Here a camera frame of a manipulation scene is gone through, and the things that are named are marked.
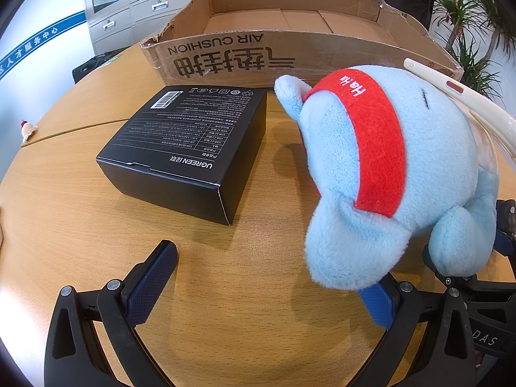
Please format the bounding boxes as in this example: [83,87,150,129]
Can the large cardboard box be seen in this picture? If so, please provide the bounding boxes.
[140,0,464,91]

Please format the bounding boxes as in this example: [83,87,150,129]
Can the small white red figurine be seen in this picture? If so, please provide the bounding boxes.
[20,120,38,143]

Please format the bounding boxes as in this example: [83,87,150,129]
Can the black office chair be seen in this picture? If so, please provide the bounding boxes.
[73,50,122,85]

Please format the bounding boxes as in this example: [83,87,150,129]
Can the blue wall banner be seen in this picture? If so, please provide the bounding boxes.
[0,11,87,75]

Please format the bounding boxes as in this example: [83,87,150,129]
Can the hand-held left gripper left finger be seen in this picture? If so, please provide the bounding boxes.
[44,240,190,387]

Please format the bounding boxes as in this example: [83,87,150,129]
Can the black product box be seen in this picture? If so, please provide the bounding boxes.
[96,85,268,225]

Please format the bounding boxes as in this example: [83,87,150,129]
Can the clear white-rimmed phone case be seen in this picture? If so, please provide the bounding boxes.
[403,58,516,170]

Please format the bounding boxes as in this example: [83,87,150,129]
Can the grey filing cabinet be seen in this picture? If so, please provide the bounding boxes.
[83,0,192,55]

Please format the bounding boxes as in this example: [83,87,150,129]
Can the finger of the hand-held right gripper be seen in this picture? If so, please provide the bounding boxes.
[494,199,516,259]
[421,246,480,291]

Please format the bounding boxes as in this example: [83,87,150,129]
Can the green potted palm plant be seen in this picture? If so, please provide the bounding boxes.
[431,0,516,101]

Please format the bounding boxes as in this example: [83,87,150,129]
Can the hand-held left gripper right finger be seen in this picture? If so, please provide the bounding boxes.
[357,270,478,387]

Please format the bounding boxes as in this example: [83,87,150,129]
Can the blue plush toy red headband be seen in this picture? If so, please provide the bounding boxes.
[274,64,498,291]

